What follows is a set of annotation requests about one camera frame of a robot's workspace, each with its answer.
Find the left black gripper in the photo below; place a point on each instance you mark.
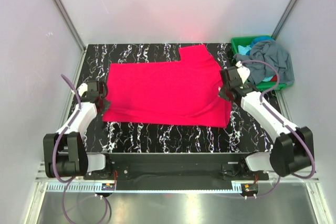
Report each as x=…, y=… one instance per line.
x=105, y=107

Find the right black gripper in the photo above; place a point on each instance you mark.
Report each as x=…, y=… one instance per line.
x=221, y=94

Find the red t shirt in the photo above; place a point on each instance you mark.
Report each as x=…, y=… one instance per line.
x=183, y=92

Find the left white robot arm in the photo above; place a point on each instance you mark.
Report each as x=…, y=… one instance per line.
x=64, y=151

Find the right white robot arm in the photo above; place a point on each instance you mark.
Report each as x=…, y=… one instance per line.
x=292, y=145

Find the black marbled table mat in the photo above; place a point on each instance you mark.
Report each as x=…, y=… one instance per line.
x=243, y=133

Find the light blue t shirt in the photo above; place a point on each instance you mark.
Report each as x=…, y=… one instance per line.
x=244, y=50

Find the green plastic bin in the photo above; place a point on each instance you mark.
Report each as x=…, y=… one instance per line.
x=249, y=41

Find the grey t shirt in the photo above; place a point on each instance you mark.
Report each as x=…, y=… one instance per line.
x=266, y=59

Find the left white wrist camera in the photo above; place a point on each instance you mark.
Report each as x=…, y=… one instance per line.
x=82, y=89

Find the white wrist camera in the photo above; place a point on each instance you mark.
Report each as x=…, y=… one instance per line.
x=243, y=71
x=82, y=89

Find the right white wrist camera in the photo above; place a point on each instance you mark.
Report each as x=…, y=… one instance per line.
x=243, y=71

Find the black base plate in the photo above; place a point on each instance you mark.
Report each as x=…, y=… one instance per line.
x=176, y=171

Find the left aluminium frame post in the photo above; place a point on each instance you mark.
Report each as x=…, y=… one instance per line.
x=70, y=25

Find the aluminium frame post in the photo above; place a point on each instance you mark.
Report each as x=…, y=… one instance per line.
x=284, y=18
x=70, y=25

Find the aluminium front rail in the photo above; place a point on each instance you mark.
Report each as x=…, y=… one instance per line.
x=80, y=185

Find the right aluminium frame post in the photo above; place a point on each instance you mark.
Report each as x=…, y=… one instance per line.
x=284, y=18

